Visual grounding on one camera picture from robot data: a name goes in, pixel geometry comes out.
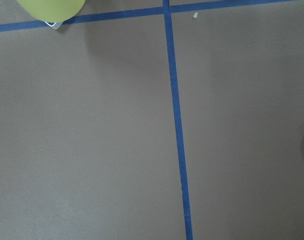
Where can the yellow cup on rack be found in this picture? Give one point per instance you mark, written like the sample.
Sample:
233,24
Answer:
52,10

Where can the white wire cup rack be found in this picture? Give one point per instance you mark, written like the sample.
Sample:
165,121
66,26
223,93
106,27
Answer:
54,25

